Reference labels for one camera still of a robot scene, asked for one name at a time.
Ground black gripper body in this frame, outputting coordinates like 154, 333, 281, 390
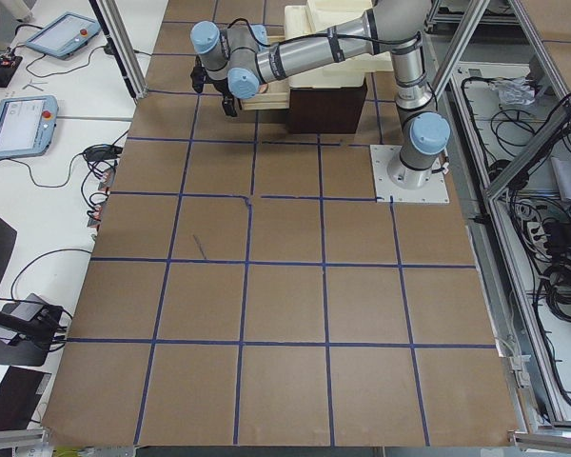
190, 55, 232, 97

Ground light wooden drawer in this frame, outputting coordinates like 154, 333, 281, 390
227, 30, 289, 110

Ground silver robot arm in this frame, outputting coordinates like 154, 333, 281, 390
190, 1, 451, 190

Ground dark brown wooden cabinet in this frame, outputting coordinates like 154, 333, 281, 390
286, 83, 367, 134

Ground cream plastic storage box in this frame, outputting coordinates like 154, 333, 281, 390
284, 1, 377, 89

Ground cream plastic tray lid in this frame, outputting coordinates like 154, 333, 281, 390
305, 0, 393, 73

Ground upper blue teach pendant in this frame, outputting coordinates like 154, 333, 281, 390
24, 11, 101, 59

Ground blue teach pendant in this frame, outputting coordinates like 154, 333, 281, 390
0, 95, 59, 159
24, 11, 101, 59

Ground lower blue teach pendant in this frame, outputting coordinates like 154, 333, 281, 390
0, 95, 59, 159

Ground black monitor stand base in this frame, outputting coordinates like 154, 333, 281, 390
0, 294, 66, 367

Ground aluminium frame post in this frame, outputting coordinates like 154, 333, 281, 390
89, 0, 148, 101

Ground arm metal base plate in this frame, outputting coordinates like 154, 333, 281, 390
370, 145, 450, 205

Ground black coiled cables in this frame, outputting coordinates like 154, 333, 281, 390
484, 75, 571, 334

